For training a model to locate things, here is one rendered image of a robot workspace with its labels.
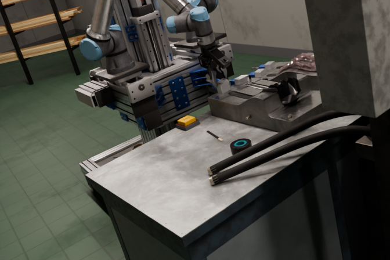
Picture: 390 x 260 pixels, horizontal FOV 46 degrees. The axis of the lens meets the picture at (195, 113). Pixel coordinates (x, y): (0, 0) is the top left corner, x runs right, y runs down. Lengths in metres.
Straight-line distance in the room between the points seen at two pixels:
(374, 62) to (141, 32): 1.61
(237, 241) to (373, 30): 0.79
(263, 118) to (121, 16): 1.07
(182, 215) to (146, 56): 1.28
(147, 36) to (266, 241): 1.34
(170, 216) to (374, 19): 0.82
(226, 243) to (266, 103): 0.59
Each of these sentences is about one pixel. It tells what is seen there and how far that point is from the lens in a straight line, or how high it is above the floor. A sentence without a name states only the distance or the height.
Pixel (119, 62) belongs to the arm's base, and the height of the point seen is 1.09.
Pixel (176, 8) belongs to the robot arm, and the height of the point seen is 1.29.
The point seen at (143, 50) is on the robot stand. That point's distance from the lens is 2.56.
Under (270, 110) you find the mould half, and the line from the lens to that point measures 1.83.
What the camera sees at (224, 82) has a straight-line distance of 2.08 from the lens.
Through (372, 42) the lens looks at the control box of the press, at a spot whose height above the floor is 1.25.
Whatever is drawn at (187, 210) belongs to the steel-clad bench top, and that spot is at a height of 0.80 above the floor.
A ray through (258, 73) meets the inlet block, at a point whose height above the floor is 0.88.
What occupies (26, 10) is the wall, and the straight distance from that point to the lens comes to 12.55.
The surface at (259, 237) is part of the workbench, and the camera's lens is 1.61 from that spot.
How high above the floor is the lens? 1.57
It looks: 20 degrees down
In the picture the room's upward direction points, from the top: 15 degrees counter-clockwise
